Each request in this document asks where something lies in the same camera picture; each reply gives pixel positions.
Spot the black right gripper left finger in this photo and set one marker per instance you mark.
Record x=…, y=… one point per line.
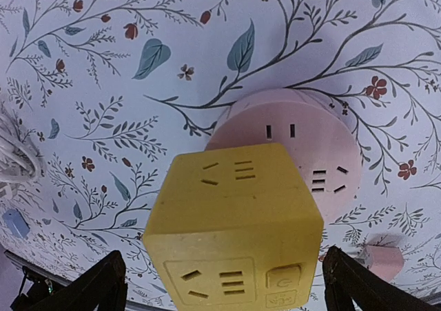
x=102, y=287

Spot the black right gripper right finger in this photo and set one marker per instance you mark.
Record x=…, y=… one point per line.
x=348, y=284

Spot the yellow cube socket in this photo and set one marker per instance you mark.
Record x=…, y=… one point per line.
x=235, y=229

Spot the pink round power socket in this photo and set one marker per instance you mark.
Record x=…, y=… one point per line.
x=319, y=142

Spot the pink plug adapter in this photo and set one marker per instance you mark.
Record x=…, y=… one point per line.
x=381, y=255

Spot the blue plug adapter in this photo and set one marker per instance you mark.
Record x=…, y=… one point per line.
x=16, y=223

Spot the floral patterned table mat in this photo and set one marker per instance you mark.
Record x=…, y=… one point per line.
x=99, y=96

